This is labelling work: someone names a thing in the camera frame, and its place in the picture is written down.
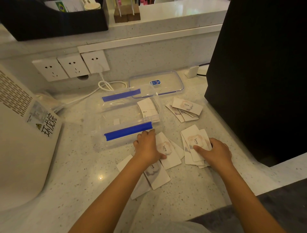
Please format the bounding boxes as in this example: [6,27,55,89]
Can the person's right hand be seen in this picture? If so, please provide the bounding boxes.
[193,138,233,172]

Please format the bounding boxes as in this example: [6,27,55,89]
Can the person's left hand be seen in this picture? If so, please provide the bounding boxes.
[133,129,167,165]

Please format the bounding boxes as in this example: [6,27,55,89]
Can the white card with pink print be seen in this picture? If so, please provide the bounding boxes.
[169,139,185,160]
[116,154,134,173]
[155,132,182,170]
[130,174,152,200]
[143,163,171,191]

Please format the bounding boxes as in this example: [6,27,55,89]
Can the pile of white printed cards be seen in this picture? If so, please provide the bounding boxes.
[165,97,203,123]
[137,97,161,123]
[180,124,213,169]

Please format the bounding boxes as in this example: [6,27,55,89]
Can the person's right forearm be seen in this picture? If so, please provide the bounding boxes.
[211,163,287,233]

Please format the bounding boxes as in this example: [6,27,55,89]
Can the person's left forearm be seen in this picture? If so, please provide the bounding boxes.
[68,156,159,233]

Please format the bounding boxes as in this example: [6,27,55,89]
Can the clear container with blue clips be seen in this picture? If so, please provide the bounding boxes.
[84,84,164,153]

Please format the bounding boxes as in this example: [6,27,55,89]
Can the clear plastic container lid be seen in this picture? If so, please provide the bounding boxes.
[129,70,185,99]

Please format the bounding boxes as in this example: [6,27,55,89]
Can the white power adapter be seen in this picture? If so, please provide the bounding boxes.
[184,65,200,79]

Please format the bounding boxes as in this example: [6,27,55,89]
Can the black computer monitor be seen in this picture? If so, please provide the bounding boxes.
[204,0,307,167]

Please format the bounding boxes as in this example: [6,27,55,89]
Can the white appliance with warning label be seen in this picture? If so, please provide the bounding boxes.
[0,64,63,212]

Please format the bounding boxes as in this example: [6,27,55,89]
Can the brown wooden sign block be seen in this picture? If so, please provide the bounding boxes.
[114,5,129,23]
[127,4,141,22]

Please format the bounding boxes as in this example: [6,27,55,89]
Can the black desk organizer tray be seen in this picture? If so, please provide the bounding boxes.
[0,0,109,41]

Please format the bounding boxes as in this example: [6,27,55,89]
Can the white papers with flag print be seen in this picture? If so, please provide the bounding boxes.
[44,0,84,13]

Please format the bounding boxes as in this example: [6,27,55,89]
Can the black cable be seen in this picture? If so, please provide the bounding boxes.
[197,63,211,77]

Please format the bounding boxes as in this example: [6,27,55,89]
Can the white power cable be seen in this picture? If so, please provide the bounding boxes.
[54,70,128,108]

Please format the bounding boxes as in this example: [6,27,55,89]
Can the white wall socket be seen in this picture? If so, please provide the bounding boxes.
[57,53,90,79]
[32,58,69,82]
[81,50,111,74]

